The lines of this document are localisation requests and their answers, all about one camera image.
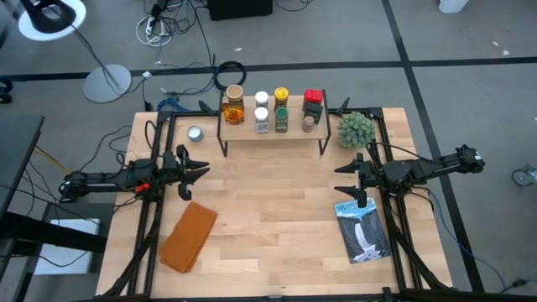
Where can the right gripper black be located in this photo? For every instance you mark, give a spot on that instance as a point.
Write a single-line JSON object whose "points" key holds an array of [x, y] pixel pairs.
{"points": [[362, 197]]}

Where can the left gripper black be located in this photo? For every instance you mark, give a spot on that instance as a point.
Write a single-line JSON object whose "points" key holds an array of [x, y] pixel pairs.
{"points": [[182, 191]]}

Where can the small cork-stoppered saffron jar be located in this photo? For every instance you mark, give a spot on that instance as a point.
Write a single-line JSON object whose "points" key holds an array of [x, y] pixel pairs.
{"points": [[309, 123]]}

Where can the dark green spice box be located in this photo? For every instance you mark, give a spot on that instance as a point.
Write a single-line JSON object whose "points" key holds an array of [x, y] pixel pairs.
{"points": [[314, 111]]}

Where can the white-lid glass spice jar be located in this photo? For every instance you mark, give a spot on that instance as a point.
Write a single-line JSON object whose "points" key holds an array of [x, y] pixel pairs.
{"points": [[261, 98], [261, 115]]}

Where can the brown-lid spice jar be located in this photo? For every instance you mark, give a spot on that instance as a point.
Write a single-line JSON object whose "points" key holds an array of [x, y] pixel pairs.
{"points": [[235, 93]]}

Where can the green-lid spice jar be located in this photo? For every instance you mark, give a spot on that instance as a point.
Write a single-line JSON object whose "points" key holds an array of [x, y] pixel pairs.
{"points": [[282, 114]]}

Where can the yellow-lid spice jar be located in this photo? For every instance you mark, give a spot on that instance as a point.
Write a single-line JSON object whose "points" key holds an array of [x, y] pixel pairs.
{"points": [[281, 93]]}

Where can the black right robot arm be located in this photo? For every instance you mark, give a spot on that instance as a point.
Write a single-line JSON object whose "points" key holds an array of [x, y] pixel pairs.
{"points": [[428, 170]]}

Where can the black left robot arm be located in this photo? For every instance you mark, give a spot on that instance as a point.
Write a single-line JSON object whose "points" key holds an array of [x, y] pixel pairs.
{"points": [[100, 184]]}

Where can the wooden shelf with black legs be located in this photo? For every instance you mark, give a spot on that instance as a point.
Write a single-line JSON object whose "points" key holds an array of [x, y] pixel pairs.
{"points": [[293, 135]]}

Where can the small silver tin candle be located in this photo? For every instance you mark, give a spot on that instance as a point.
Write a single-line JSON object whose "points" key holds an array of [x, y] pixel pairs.
{"points": [[195, 133]]}

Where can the artificial green plant in pot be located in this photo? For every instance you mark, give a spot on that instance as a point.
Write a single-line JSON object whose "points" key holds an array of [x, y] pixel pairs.
{"points": [[356, 130]]}

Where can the waterfall picture book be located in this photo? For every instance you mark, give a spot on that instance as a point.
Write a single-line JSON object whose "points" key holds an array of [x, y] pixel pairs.
{"points": [[365, 239]]}

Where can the folded orange cloth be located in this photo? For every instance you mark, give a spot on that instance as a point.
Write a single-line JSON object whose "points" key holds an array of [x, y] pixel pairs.
{"points": [[189, 237]]}

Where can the white floor lamp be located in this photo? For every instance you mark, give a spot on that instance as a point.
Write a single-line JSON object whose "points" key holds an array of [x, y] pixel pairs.
{"points": [[107, 84]]}

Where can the white panel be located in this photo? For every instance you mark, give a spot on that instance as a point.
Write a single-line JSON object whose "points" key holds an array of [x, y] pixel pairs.
{"points": [[67, 256]]}

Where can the black support beam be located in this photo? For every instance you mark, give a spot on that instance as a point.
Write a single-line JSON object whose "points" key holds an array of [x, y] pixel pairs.
{"points": [[42, 232]]}

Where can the black box on floor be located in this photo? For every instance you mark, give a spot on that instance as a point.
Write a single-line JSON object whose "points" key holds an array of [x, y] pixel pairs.
{"points": [[239, 8]]}

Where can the grey caster wheel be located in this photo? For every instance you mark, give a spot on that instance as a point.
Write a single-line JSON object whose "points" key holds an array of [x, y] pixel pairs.
{"points": [[522, 177]]}

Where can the white floor object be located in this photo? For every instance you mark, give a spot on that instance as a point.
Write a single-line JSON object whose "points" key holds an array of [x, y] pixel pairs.
{"points": [[453, 5]]}

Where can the black chair wheel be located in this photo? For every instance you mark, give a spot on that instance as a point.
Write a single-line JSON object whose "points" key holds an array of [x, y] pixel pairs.
{"points": [[5, 90]]}

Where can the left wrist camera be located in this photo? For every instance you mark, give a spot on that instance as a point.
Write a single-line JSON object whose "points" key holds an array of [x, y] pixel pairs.
{"points": [[168, 161]]}

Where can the black metal rig frame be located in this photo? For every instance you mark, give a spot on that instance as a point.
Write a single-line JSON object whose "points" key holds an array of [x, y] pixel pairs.
{"points": [[189, 113]]}

